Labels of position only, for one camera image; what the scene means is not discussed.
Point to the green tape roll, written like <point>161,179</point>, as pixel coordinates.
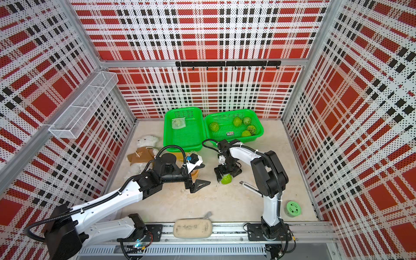
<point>293,209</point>

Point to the white foam net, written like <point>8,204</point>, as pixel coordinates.
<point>178,123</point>

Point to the beige sponge block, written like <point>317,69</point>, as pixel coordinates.
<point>192,228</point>

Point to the yellow plastic bowl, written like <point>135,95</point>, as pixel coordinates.
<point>193,163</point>

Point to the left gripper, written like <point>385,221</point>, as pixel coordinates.
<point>193,187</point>

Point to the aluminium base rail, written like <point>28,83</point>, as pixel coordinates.
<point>309,240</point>

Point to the green basket with fruit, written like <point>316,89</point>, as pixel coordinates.
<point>243,125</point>

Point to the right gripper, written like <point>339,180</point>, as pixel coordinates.
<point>236,171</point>

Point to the clear wall shelf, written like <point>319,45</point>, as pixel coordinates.
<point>71,123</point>

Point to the black pen tool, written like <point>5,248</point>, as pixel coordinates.
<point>250,187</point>

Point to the white teddy bear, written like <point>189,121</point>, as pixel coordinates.
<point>145,151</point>

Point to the empty green plastic basket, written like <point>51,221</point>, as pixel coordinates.
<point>189,138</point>

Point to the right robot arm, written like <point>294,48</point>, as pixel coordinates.
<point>270,179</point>

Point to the black hook rail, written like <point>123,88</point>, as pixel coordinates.
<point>195,64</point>

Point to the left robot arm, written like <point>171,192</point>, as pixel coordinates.
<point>68,230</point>

